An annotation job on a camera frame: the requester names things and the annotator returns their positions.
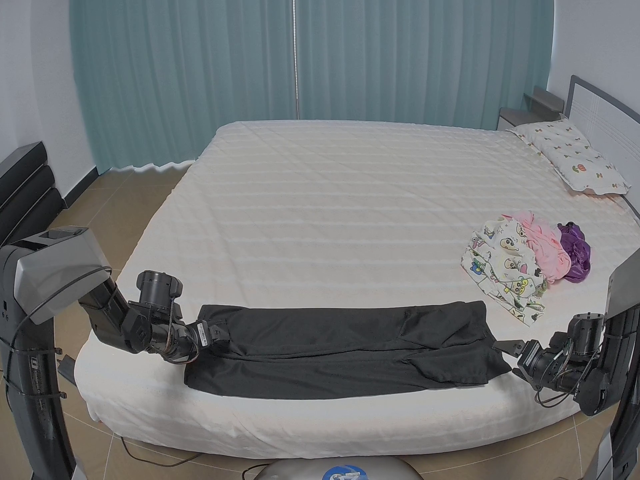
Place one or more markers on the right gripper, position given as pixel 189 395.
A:
pixel 540 368

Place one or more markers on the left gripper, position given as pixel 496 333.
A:
pixel 177 343

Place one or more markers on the black T-shirt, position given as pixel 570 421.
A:
pixel 350 348

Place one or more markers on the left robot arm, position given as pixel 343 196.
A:
pixel 60 268

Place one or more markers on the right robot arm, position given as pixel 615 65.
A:
pixel 595 368

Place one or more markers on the bed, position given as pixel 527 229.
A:
pixel 350 203

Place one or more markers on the white printed pyjama top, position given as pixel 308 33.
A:
pixel 500 273

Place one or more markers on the pink garment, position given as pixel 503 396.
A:
pixel 545 248

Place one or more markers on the purple garment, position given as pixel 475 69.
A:
pixel 575 253

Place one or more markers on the white printed pillow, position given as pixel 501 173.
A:
pixel 575 155

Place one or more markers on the black chest of drawers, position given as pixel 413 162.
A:
pixel 30 188

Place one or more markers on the grey bedside table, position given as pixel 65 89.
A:
pixel 517 118

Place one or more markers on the blue-green curtain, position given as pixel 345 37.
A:
pixel 185 68
pixel 425 48

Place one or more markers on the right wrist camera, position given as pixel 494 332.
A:
pixel 528 353

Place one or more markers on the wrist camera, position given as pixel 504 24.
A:
pixel 528 353
pixel 200 334

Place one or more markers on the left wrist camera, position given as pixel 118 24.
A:
pixel 200 334

